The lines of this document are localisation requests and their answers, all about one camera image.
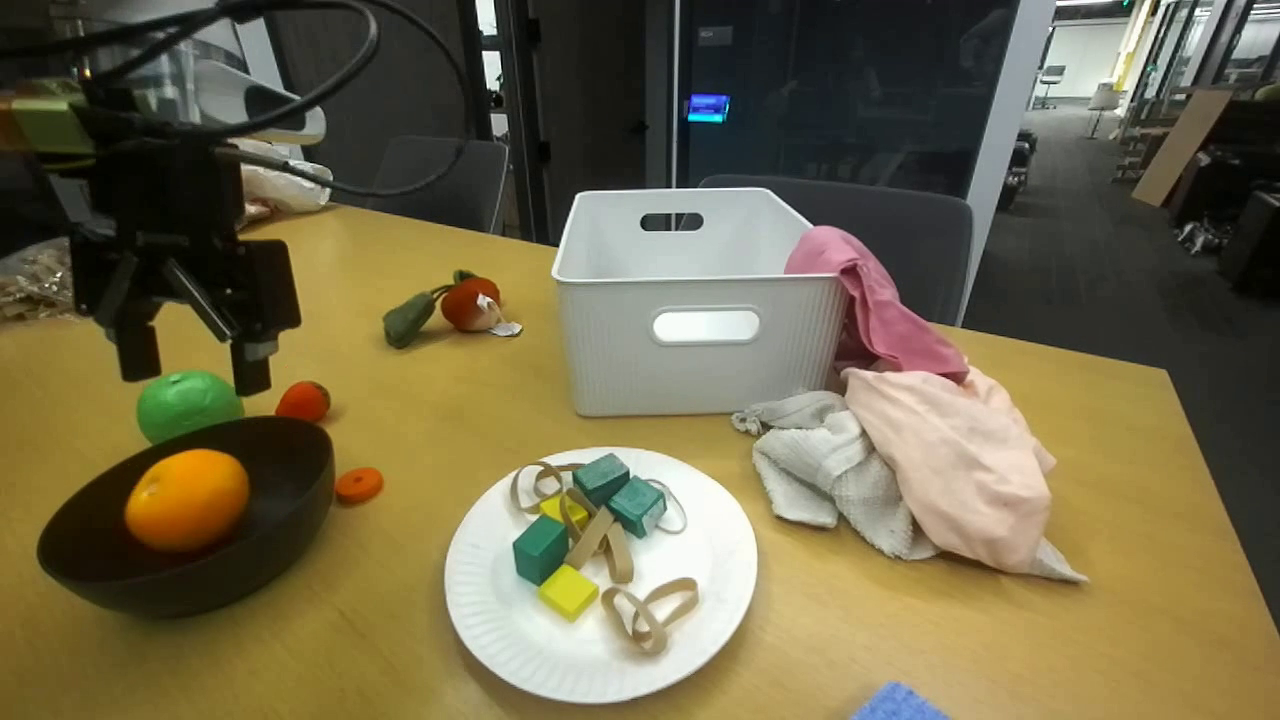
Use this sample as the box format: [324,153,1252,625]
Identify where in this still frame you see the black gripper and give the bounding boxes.
[68,134,303,401]

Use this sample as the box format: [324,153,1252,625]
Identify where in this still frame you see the green toy vegetable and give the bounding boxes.
[133,367,250,446]

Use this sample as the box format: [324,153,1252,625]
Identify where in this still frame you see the orange fruit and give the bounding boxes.
[119,445,258,559]

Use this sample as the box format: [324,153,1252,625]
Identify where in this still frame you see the black bowl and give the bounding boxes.
[32,411,340,625]

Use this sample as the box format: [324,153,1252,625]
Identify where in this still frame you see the small red toy tomato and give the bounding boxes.
[274,376,338,426]

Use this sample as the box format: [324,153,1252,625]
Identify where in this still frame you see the white orange plastic bag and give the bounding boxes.
[235,101,338,231]

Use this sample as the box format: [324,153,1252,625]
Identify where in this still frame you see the clear bag of brown items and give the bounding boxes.
[0,234,81,322]

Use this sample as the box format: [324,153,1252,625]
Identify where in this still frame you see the orange toy carrot slice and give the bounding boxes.
[329,465,389,509]

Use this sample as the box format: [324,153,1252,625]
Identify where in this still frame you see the red plush vegetable toy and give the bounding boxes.
[380,269,529,351]

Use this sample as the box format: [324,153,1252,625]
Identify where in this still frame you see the grey chair with wide back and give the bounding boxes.
[355,133,517,241]

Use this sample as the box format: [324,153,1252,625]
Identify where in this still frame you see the tan rubber band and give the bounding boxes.
[507,455,594,520]
[600,572,706,661]
[644,477,693,538]
[561,498,640,588]

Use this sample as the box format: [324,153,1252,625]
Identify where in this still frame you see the yellow wooden block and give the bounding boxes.
[532,559,605,625]
[536,491,594,530]

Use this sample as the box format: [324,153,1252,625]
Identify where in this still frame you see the green wooden block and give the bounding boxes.
[569,446,635,509]
[507,511,575,588]
[605,473,674,542]

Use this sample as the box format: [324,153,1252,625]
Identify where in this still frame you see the white paper plate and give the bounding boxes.
[441,445,764,708]

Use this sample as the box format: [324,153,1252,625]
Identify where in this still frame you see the white plastic bin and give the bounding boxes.
[547,183,848,418]

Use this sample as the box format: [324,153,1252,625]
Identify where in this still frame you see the blue lit screen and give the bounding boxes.
[680,89,735,126]

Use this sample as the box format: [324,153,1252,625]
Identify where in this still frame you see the grey cloth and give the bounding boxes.
[729,389,1089,588]

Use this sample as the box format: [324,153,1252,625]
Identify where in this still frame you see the dark pink cloth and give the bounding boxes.
[779,221,973,389]

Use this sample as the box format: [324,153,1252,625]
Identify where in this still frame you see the grey chair with low back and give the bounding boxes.
[696,168,980,332]

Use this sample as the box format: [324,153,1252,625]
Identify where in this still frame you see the light pink cloth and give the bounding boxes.
[839,364,1062,578]

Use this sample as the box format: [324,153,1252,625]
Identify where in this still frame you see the blue sponge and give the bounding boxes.
[848,680,955,720]

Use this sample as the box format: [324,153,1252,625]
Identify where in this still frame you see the leaning cardboard sheet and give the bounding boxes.
[1127,82,1240,213]

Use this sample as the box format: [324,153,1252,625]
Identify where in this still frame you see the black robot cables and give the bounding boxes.
[0,0,488,209]

